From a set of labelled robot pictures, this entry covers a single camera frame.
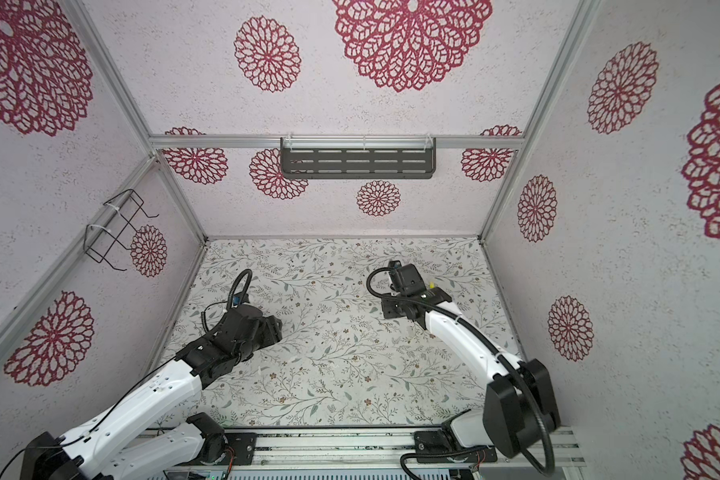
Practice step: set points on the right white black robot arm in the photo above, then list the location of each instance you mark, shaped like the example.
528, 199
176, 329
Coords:
519, 412

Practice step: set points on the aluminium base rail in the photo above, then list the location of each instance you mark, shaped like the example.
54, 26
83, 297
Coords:
374, 448

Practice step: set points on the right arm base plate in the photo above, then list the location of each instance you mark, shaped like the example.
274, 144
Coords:
438, 446

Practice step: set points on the black wire wall basket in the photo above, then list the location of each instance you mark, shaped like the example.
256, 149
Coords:
100, 239

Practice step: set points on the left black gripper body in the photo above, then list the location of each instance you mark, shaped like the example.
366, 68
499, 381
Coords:
268, 334

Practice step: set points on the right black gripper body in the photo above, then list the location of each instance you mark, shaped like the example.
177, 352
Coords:
394, 306

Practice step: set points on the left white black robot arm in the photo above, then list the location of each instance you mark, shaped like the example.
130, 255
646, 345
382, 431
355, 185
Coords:
102, 447

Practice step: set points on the dark metal wall shelf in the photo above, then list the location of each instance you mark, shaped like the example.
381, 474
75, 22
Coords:
363, 159

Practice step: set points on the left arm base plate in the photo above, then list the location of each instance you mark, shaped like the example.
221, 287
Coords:
237, 449

